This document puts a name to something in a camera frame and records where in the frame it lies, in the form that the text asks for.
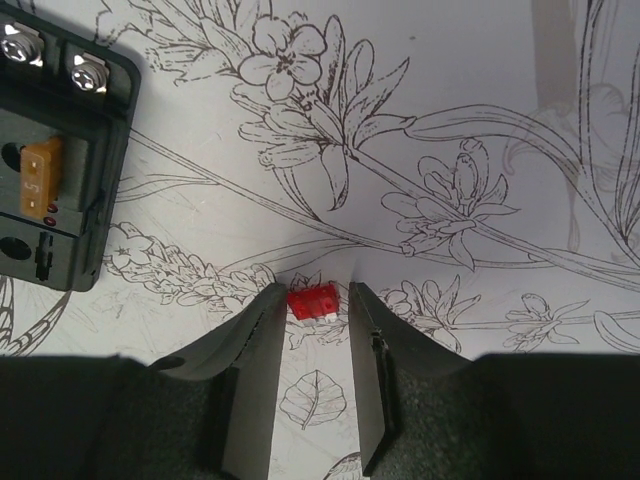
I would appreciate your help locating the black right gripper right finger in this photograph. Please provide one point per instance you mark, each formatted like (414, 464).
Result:
(393, 364)

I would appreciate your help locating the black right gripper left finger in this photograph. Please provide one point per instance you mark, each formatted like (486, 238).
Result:
(240, 360)

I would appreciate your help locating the red blade fuse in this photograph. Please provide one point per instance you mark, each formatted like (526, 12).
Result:
(311, 306)

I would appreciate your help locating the orange blade fuse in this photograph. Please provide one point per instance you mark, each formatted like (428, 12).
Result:
(40, 174)

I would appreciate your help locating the black fuse box base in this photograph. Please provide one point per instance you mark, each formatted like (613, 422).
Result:
(67, 107)

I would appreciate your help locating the floral printed table mat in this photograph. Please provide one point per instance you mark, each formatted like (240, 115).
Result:
(475, 163)

